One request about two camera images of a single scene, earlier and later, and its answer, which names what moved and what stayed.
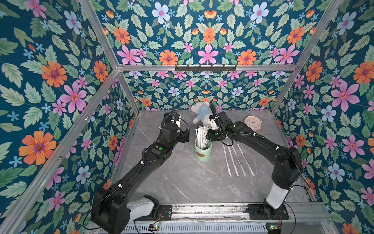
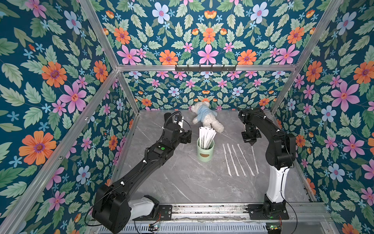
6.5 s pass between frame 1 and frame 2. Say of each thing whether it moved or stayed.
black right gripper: moved
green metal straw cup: stayed
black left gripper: stayed
